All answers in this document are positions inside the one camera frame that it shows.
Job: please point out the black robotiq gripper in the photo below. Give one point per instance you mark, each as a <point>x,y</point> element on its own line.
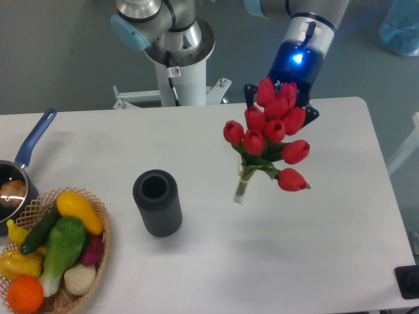
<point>293,64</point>

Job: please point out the red tulip bouquet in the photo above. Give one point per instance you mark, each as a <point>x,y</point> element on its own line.
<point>271,115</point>

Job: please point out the dark grey ribbed vase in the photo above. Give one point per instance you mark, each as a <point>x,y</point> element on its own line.
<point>156,195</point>

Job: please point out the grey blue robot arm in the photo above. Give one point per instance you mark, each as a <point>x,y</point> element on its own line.
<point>313,23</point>

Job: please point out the black device at edge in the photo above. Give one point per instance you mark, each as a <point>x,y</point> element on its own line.
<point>407,280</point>

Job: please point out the yellow squash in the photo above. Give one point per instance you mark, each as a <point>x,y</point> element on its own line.
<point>70,203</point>

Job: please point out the purple red onion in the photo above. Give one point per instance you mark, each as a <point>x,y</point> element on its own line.
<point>93,251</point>

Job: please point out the green bok choy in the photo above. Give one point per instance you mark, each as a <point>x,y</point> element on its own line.
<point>63,247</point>

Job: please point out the white garlic bulb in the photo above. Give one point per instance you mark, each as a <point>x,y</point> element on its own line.
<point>79,279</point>

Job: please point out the dark green cucumber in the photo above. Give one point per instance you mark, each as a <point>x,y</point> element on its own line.
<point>39,233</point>

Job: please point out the brown bread roll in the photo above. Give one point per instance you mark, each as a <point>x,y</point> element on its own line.
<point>13,193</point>

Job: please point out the yellow banana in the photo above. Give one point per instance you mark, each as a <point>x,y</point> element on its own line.
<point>16,235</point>

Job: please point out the woven wicker basket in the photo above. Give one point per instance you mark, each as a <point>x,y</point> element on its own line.
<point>63,301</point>

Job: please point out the yellow bell pepper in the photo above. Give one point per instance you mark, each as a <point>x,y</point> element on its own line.
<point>14,264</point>

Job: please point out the orange fruit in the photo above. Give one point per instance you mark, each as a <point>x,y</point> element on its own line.
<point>25,295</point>

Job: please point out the white frame at right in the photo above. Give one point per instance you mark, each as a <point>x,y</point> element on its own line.
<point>405,149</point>

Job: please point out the blue handled saucepan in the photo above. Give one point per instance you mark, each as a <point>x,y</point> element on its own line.
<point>16,170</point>

